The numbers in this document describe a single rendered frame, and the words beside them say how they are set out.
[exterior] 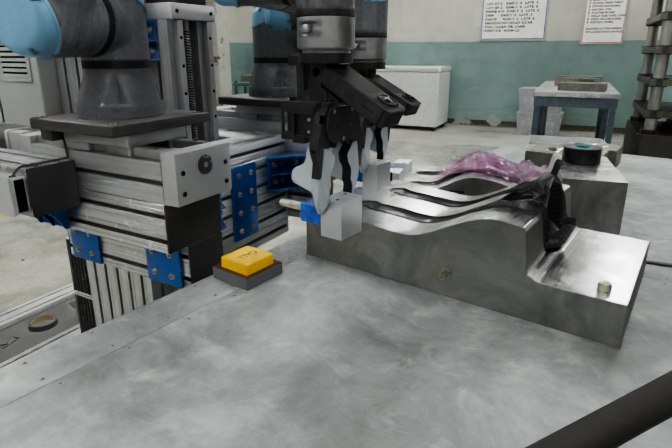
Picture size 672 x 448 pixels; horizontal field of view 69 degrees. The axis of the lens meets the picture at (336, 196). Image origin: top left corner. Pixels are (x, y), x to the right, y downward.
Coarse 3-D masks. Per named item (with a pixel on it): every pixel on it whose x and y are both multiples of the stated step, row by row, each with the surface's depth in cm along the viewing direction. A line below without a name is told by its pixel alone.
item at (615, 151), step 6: (564, 144) 161; (594, 144) 163; (600, 144) 161; (606, 144) 161; (612, 144) 161; (612, 150) 151; (618, 150) 152; (612, 156) 152; (618, 156) 155; (612, 162) 152; (618, 162) 158
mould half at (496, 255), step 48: (384, 192) 95; (432, 192) 97; (336, 240) 84; (384, 240) 78; (432, 240) 73; (480, 240) 68; (528, 240) 65; (576, 240) 79; (624, 240) 79; (432, 288) 75; (480, 288) 70; (528, 288) 66; (576, 288) 63; (624, 288) 63
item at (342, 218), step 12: (348, 192) 71; (288, 204) 74; (300, 204) 73; (312, 204) 69; (336, 204) 66; (348, 204) 67; (360, 204) 69; (312, 216) 70; (324, 216) 68; (336, 216) 66; (348, 216) 67; (360, 216) 70; (324, 228) 68; (336, 228) 67; (348, 228) 68; (360, 228) 70
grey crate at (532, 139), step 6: (528, 138) 427; (534, 138) 444; (540, 138) 443; (546, 138) 441; (552, 138) 439; (558, 138) 438; (564, 138) 436; (570, 138) 434; (576, 138) 432; (582, 138) 431; (588, 138) 429; (594, 138) 427; (534, 144) 411; (552, 144) 406; (558, 144) 404
